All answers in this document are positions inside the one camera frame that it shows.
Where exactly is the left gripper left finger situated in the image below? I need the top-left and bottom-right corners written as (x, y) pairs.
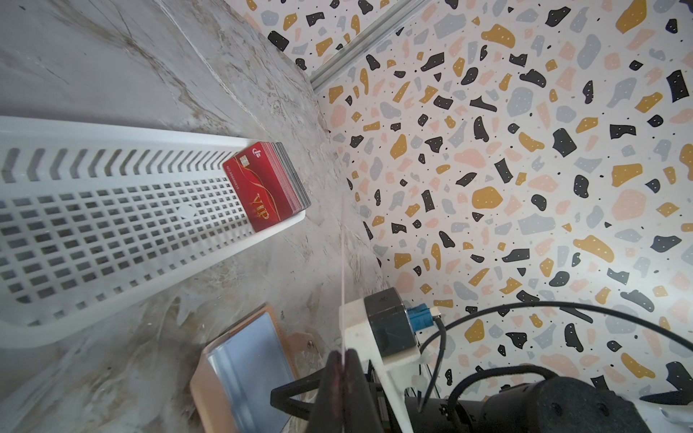
top-left (306, 351), bottom-right (344, 433)

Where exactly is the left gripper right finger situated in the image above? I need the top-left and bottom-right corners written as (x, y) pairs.
top-left (343, 349), bottom-right (384, 433)

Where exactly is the tan leather card holder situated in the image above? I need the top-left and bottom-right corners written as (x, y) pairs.
top-left (189, 304), bottom-right (316, 432)

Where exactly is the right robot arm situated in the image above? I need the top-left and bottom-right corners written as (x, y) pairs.
top-left (405, 377), bottom-right (692, 432)

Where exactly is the red card stack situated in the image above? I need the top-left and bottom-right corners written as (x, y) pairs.
top-left (222, 142), bottom-right (311, 232)

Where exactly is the white plastic basket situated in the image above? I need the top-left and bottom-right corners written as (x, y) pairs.
top-left (1, 117), bottom-right (301, 349)

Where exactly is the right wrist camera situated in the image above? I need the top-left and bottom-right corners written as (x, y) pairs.
top-left (339, 288), bottom-right (445, 377)

